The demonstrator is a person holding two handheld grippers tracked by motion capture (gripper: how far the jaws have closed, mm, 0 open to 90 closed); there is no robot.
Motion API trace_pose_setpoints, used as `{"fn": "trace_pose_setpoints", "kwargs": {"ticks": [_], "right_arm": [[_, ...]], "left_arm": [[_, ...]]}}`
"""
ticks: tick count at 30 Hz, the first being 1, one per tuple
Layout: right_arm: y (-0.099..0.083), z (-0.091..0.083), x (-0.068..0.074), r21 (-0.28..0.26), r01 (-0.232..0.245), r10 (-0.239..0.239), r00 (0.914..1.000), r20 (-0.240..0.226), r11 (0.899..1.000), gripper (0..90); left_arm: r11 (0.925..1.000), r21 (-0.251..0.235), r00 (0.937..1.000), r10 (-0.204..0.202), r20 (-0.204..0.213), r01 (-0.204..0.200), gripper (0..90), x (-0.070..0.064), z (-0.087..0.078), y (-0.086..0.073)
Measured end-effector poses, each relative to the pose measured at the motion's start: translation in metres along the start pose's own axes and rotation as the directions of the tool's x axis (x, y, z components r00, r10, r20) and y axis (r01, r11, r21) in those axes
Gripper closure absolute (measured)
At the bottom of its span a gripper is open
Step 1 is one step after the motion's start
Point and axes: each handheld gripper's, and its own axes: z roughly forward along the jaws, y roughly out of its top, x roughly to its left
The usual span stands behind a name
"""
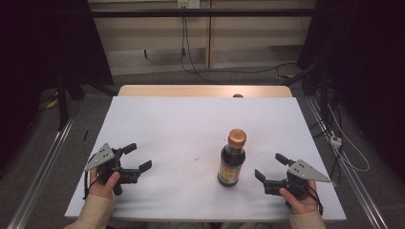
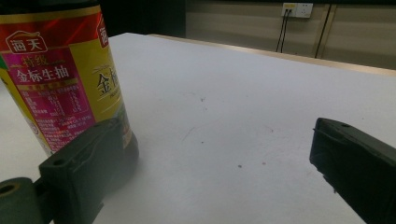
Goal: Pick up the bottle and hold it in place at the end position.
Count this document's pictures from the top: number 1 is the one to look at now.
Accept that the person's right hand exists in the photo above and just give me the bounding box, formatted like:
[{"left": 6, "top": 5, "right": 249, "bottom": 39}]
[{"left": 279, "top": 179, "right": 320, "bottom": 216}]

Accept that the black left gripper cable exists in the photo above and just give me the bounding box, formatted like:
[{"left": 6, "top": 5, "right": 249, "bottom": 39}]
[{"left": 82, "top": 152, "right": 100, "bottom": 200}]

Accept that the white cable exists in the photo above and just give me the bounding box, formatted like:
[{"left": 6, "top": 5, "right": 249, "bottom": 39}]
[{"left": 327, "top": 104, "right": 372, "bottom": 174}]

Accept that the black horizontal bar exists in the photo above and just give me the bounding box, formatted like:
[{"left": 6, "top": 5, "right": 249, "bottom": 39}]
[{"left": 90, "top": 9, "right": 317, "bottom": 19}]

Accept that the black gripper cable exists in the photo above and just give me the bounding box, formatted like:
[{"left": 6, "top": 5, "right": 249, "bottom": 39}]
[
  {"left": 82, "top": 152, "right": 100, "bottom": 200},
  {"left": 306, "top": 184, "right": 325, "bottom": 217}
]

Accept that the dark sauce bottle orange cap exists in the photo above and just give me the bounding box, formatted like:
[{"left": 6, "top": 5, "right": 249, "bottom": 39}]
[{"left": 217, "top": 128, "right": 248, "bottom": 188}]

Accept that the yellow floor tape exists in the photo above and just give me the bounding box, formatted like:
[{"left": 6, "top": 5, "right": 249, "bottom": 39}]
[{"left": 45, "top": 91, "right": 60, "bottom": 110}]

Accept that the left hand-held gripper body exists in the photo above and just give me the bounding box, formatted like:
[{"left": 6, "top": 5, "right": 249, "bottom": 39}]
[{"left": 83, "top": 142, "right": 141, "bottom": 197}]

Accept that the black metal stand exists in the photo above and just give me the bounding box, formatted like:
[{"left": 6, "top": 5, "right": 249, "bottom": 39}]
[{"left": 54, "top": 71, "right": 119, "bottom": 132}]

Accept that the person's left hand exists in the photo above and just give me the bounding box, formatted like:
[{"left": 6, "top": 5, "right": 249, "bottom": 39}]
[{"left": 88, "top": 167, "right": 121, "bottom": 200}]

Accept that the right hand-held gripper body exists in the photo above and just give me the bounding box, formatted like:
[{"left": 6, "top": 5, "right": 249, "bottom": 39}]
[{"left": 263, "top": 158, "right": 331, "bottom": 200}]

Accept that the aluminium floor rail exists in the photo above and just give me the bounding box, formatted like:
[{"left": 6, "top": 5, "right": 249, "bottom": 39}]
[
  {"left": 6, "top": 116, "right": 76, "bottom": 229},
  {"left": 305, "top": 95, "right": 390, "bottom": 229}
]

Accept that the black wall cable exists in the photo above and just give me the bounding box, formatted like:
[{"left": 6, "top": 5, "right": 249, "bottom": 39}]
[{"left": 180, "top": 8, "right": 299, "bottom": 86}]

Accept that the wooden table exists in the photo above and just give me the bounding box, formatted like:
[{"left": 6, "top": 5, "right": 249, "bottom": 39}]
[{"left": 117, "top": 84, "right": 293, "bottom": 98}]

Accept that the black curtain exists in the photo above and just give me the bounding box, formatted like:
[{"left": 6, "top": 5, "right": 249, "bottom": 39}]
[
  {"left": 296, "top": 0, "right": 405, "bottom": 184},
  {"left": 0, "top": 0, "right": 115, "bottom": 166}
]

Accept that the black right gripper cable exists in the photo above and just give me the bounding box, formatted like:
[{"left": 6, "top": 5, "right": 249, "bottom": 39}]
[{"left": 306, "top": 184, "right": 325, "bottom": 217}]

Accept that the black cable bundle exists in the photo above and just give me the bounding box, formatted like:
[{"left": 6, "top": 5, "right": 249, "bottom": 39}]
[{"left": 301, "top": 61, "right": 344, "bottom": 179}]

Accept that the white table cover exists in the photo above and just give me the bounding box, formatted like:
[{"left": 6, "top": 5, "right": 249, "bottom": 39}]
[{"left": 64, "top": 95, "right": 348, "bottom": 222}]

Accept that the white wall socket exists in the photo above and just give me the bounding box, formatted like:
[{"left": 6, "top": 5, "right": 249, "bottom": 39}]
[{"left": 177, "top": 0, "right": 201, "bottom": 10}]

